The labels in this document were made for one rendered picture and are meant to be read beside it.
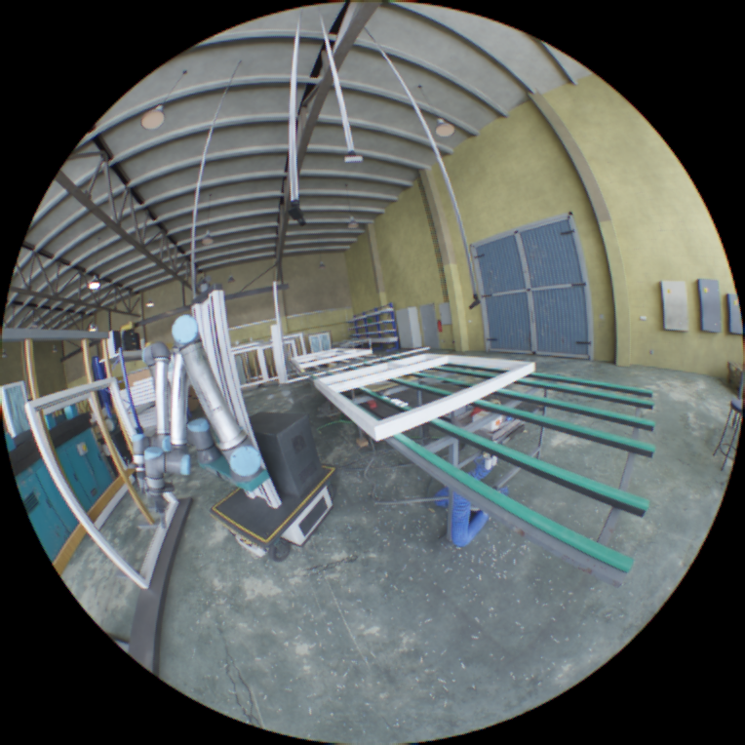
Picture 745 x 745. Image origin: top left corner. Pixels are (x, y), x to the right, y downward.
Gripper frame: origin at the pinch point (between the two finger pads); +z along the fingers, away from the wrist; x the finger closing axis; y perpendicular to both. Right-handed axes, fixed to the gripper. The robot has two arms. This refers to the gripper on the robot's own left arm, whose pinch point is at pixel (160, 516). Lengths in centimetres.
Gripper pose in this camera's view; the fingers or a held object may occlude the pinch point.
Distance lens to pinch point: 128.9
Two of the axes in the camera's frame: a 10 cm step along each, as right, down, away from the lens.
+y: -4.8, -1.7, -8.6
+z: -1.5, 9.8, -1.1
